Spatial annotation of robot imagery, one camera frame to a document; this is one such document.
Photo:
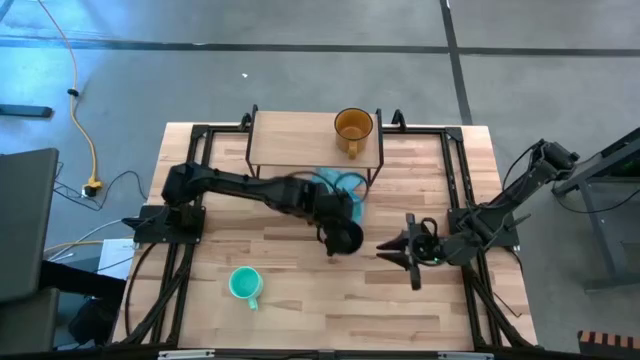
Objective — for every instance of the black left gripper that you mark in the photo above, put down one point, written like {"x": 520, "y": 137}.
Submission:
{"x": 337, "y": 212}

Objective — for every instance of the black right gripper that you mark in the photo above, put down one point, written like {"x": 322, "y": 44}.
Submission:
{"x": 425, "y": 245}

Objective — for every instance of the black mug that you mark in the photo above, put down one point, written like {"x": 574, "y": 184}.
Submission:
{"x": 354, "y": 237}

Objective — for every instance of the teal mug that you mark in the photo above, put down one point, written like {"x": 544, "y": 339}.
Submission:
{"x": 245, "y": 285}

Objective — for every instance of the amber glass mug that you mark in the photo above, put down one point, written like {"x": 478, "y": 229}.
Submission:
{"x": 353, "y": 130}

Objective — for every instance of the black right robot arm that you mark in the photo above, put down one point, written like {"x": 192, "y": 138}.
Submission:
{"x": 525, "y": 187}

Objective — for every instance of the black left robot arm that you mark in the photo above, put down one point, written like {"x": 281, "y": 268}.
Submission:
{"x": 240, "y": 186}

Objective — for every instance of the wooden shelf black legs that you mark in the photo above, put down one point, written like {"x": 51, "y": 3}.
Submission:
{"x": 295, "y": 140}

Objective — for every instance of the blue cloth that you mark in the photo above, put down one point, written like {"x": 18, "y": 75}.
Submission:
{"x": 357, "y": 209}

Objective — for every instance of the black hex key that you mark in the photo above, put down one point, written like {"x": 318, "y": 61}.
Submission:
{"x": 505, "y": 303}

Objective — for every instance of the white paper sheet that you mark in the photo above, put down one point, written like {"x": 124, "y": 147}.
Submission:
{"x": 116, "y": 257}

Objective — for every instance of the orange black striped block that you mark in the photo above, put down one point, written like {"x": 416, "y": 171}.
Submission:
{"x": 607, "y": 342}

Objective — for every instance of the grey metal cart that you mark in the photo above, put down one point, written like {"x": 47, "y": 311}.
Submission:
{"x": 612, "y": 170}

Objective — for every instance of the yellow plug with adapter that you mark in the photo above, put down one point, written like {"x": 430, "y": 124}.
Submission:
{"x": 91, "y": 189}

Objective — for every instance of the black bag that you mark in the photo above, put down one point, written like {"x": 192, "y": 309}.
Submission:
{"x": 92, "y": 320}

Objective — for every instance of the black beam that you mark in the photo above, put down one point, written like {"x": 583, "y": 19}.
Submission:
{"x": 80, "y": 280}

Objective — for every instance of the dark grey monitor panel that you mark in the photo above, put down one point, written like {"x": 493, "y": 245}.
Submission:
{"x": 25, "y": 220}

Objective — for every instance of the dark grey box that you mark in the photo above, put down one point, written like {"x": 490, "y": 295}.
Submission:
{"x": 25, "y": 325}

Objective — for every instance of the black flat floor bar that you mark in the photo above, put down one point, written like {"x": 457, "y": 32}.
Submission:
{"x": 25, "y": 111}

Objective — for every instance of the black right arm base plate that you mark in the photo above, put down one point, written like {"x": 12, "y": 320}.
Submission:
{"x": 507, "y": 236}

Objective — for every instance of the black metal table frame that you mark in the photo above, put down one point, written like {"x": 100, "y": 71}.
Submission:
{"x": 420, "y": 130}

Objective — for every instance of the silver metal bracket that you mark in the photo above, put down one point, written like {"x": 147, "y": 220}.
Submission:
{"x": 185, "y": 355}
{"x": 465, "y": 356}

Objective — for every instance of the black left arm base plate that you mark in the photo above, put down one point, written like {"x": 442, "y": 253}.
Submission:
{"x": 150, "y": 230}

